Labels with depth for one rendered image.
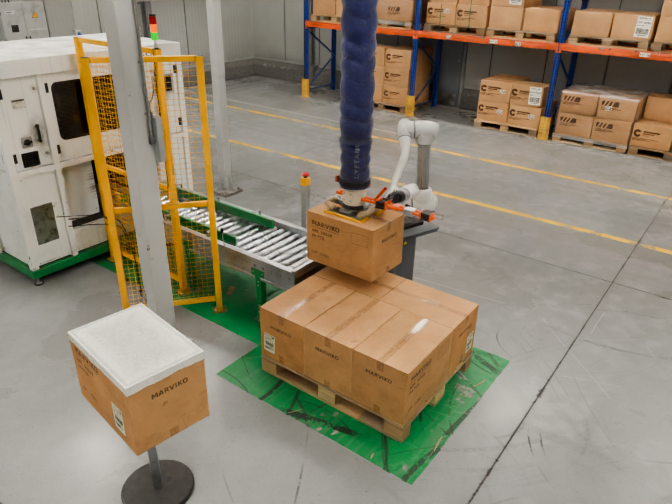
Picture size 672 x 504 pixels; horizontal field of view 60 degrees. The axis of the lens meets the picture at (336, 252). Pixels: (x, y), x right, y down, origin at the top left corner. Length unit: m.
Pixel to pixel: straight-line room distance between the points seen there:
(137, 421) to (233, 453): 1.06
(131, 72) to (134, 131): 0.36
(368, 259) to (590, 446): 1.85
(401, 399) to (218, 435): 1.19
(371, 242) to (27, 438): 2.52
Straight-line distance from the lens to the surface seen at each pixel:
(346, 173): 4.04
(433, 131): 4.59
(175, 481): 3.66
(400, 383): 3.56
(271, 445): 3.81
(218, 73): 7.30
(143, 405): 2.84
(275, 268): 4.49
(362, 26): 3.83
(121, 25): 3.90
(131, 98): 3.96
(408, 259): 4.98
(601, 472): 4.02
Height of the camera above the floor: 2.69
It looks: 26 degrees down
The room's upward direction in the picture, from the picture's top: 1 degrees clockwise
